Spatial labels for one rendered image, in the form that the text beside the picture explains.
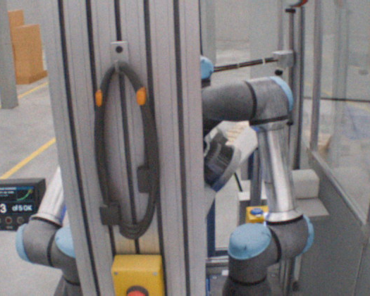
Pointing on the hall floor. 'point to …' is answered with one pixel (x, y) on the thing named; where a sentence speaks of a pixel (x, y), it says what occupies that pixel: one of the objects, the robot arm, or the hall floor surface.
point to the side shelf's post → (289, 276)
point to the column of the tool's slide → (293, 139)
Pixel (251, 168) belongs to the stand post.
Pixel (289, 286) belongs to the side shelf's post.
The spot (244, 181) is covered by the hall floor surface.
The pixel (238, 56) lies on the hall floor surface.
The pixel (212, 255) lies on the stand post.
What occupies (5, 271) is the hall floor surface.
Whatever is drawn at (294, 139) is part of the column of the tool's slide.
